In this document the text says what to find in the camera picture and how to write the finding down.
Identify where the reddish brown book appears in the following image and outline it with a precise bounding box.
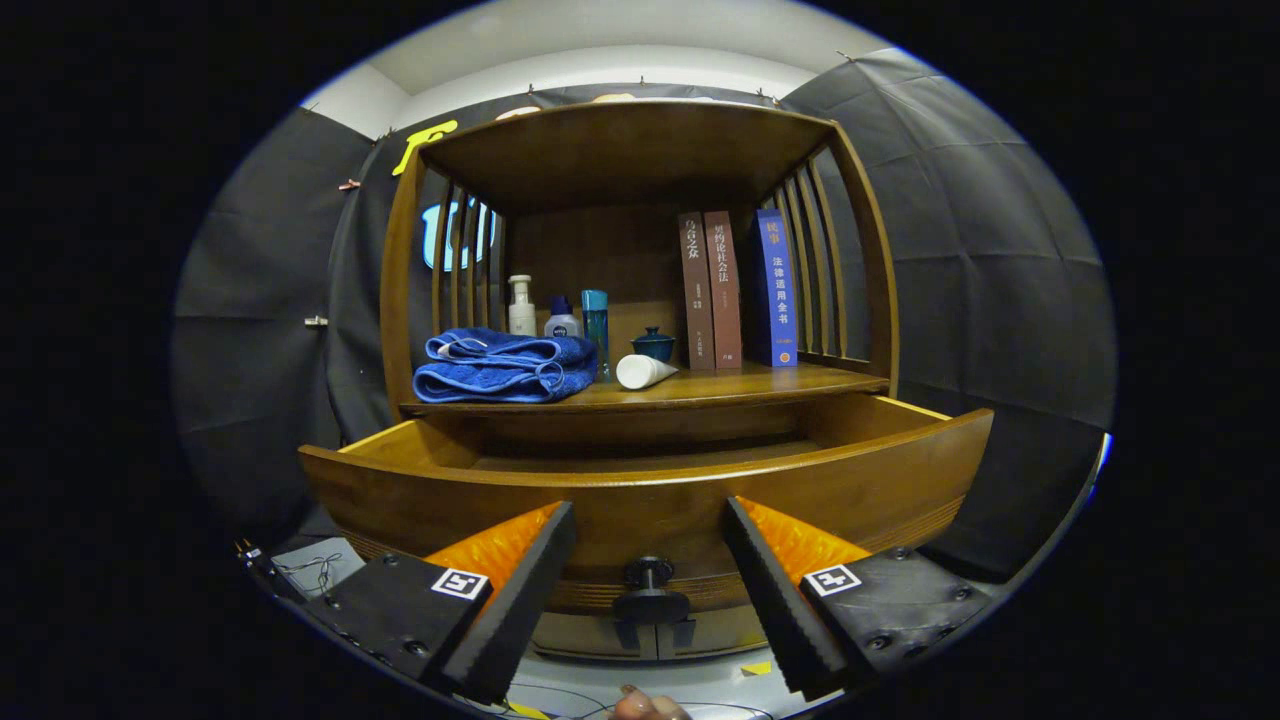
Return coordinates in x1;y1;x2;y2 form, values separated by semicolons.
703;210;743;369

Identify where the wooden cabinet door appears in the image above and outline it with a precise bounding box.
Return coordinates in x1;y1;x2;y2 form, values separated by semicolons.
655;605;769;659
530;612;656;661

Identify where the brown wooden cabinet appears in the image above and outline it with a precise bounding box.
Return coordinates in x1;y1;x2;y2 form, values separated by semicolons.
380;98;901;661

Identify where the wooden countertop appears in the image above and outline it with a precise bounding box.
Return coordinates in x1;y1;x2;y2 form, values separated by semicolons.
400;362;891;418

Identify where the blue book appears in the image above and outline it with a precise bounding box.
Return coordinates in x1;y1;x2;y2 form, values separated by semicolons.
755;209;799;368

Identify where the black backdrop cloth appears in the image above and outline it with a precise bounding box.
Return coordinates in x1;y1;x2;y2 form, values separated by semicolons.
170;48;1119;586

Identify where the folded blue towel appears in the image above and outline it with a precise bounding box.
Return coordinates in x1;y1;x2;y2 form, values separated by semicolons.
412;327;599;404

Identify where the clear teal bottle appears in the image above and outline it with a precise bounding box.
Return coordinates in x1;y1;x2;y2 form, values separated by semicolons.
582;290;611;383

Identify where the brown wooden drawer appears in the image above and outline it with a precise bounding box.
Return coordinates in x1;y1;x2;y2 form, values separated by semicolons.
298;395;996;627

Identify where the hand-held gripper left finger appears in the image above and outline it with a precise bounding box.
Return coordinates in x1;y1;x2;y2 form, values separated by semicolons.
300;500;578;705

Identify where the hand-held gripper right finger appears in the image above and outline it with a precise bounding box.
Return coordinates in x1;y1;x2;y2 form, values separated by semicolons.
722;495;996;703

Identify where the dark brown book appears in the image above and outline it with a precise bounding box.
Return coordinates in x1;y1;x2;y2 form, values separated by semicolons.
678;211;716;371

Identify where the white tube green end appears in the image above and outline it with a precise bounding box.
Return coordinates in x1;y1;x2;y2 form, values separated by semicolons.
615;354;680;391

